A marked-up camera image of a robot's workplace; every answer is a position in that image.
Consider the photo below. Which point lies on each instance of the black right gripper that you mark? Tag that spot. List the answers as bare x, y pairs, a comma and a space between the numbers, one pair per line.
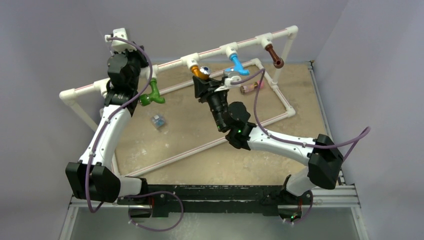
202, 86

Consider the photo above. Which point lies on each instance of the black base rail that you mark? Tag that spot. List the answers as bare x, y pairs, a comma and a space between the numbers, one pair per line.
267, 200

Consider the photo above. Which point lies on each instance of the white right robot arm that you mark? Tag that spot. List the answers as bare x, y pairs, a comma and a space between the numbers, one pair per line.
322, 162

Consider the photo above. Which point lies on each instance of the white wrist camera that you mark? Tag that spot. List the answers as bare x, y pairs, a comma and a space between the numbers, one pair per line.
230, 80
119, 41

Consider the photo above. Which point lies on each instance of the brown faucet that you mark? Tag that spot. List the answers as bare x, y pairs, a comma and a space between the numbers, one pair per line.
277, 61

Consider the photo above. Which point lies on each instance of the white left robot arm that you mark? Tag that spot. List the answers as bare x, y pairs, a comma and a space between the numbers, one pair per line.
91, 178

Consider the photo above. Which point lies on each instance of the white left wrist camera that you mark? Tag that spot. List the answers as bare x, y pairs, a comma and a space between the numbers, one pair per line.
119, 41

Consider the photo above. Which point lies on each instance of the clear blue plastic packet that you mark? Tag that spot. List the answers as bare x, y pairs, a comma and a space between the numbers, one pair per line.
158, 121

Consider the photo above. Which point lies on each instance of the green faucet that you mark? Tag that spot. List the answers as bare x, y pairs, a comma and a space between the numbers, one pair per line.
154, 96

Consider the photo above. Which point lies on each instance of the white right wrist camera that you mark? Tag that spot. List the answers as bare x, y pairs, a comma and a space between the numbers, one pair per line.
230, 80

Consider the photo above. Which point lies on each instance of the orange faucet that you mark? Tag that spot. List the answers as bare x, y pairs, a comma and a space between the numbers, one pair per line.
202, 72

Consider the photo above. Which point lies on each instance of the brown pink-capped tube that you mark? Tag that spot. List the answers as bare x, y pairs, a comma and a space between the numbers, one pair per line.
251, 87

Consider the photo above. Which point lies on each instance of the white PVC pipe frame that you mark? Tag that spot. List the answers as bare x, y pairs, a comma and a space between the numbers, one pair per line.
172, 72

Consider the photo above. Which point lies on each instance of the blue faucet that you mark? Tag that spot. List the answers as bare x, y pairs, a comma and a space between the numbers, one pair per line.
238, 67

